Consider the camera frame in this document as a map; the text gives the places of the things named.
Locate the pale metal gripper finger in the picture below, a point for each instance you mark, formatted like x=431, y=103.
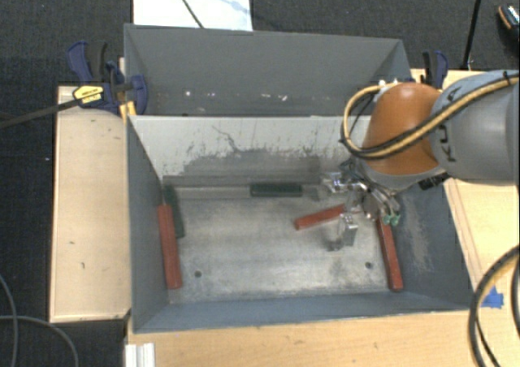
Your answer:
x=351, y=235
x=335, y=245

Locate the pale wood flat board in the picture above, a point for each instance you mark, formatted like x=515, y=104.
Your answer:
x=91, y=203

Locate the black cylinder on white bracket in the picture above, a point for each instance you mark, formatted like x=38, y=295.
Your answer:
x=431, y=182

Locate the dark green flat block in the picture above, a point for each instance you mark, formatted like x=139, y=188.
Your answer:
x=276, y=189
x=177, y=211

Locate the grey metal bin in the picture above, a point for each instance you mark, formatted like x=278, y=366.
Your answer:
x=260, y=243

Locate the red-brown flat block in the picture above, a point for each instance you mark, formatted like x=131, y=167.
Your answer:
x=391, y=260
x=170, y=247
x=317, y=218

